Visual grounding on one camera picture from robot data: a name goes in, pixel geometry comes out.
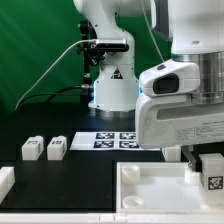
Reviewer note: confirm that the white sheet with tags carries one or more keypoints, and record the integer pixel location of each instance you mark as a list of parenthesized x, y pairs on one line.
[(105, 141)]

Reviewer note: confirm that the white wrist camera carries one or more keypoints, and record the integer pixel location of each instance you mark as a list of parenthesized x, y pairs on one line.
[(170, 78)]

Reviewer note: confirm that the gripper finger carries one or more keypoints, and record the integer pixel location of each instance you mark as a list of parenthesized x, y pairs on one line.
[(193, 157)]

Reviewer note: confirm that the white left obstacle block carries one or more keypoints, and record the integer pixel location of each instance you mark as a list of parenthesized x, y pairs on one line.
[(7, 180)]

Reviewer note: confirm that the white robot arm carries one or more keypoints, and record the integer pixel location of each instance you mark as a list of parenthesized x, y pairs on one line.
[(196, 31)]

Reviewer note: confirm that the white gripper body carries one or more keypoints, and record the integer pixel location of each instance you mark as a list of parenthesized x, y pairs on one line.
[(174, 120)]

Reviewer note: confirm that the white front rail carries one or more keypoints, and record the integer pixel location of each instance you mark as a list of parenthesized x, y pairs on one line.
[(109, 219)]

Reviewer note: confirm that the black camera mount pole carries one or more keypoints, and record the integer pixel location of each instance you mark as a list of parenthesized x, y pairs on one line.
[(87, 53)]

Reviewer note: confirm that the white square tabletop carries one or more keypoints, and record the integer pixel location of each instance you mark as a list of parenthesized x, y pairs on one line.
[(157, 187)]

